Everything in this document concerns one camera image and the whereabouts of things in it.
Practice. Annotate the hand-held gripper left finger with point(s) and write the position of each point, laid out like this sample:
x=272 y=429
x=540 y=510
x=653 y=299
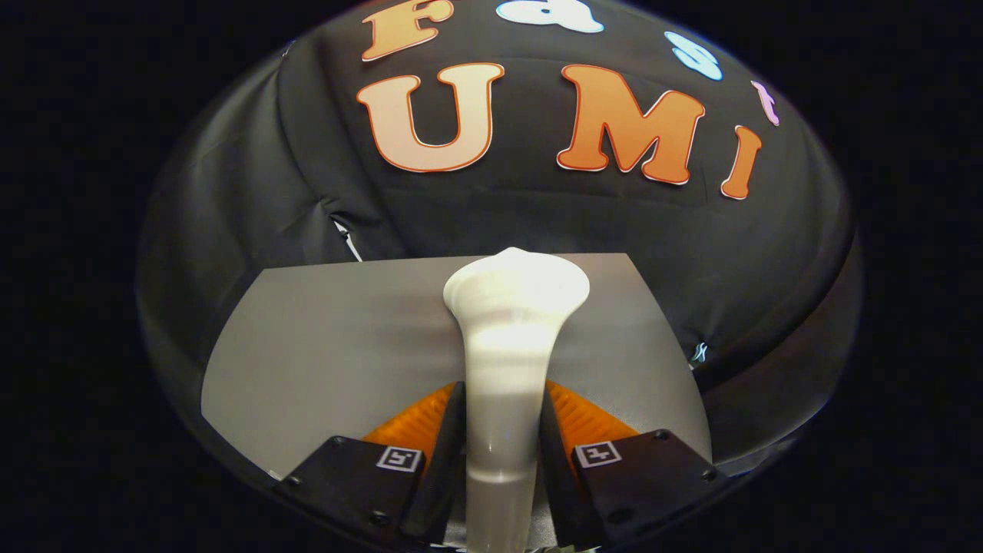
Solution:
x=445 y=476

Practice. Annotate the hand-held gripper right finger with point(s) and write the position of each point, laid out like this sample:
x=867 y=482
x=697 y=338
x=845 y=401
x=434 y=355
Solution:
x=557 y=476

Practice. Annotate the white garment steamer head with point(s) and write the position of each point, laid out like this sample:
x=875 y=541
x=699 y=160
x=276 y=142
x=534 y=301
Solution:
x=507 y=346

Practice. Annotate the grey cabinet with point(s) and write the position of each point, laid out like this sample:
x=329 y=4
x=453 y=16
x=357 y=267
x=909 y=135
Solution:
x=330 y=346

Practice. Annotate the small blue clip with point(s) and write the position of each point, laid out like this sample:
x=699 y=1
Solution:
x=699 y=353

